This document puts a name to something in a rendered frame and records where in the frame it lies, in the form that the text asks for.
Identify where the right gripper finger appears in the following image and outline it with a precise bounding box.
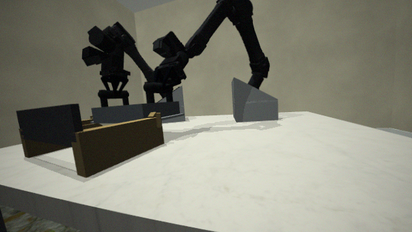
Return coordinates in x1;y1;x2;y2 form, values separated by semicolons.
101;77;120;90
110;74;128;96

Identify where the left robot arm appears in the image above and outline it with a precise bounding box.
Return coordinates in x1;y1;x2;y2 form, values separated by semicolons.
153;0;270;89

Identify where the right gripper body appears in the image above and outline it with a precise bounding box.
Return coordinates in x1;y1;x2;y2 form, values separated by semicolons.
100;59;130;79

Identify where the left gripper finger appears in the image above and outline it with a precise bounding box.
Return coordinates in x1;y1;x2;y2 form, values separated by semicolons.
154;69;164;83
161;66;181;91

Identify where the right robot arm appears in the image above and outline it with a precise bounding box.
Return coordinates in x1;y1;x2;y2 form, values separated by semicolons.
82;22;154;82

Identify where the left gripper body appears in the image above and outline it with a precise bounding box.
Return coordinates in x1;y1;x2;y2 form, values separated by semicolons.
155;61;186;83

